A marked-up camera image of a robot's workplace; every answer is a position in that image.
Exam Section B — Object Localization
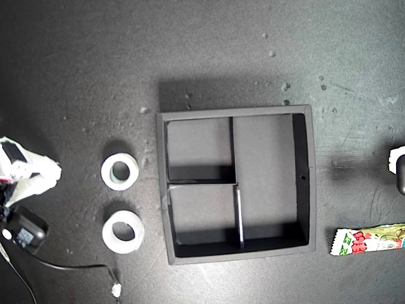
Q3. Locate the white tape roll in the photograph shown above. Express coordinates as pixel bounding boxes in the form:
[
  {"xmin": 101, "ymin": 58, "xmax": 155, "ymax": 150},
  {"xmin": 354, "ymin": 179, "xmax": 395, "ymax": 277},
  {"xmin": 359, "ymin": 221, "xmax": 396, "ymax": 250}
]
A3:
[
  {"xmin": 101, "ymin": 210, "xmax": 146, "ymax": 254},
  {"xmin": 101, "ymin": 152, "xmax": 140, "ymax": 191}
]

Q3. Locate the snack bar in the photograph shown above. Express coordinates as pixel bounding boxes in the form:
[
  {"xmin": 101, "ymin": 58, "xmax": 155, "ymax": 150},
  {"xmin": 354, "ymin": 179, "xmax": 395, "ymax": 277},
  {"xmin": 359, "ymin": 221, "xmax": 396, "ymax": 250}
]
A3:
[{"xmin": 330, "ymin": 222, "xmax": 405, "ymax": 257}]

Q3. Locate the black tray with wells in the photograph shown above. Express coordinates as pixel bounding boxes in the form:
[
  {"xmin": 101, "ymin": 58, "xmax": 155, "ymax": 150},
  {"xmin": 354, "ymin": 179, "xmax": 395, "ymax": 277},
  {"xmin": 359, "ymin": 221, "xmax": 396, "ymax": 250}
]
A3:
[{"xmin": 156, "ymin": 104, "xmax": 318, "ymax": 266}]

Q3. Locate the black camera cable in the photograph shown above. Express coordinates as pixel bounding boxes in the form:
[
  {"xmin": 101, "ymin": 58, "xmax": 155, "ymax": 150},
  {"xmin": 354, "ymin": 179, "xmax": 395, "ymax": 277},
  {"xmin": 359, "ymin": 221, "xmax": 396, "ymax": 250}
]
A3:
[{"xmin": 30, "ymin": 250, "xmax": 121, "ymax": 288}]

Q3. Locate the thin black cable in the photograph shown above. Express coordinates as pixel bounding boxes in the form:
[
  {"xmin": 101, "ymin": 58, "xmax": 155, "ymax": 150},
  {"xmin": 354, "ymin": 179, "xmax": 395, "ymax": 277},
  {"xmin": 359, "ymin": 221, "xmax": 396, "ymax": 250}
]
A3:
[{"xmin": 0, "ymin": 243, "xmax": 37, "ymax": 304}]

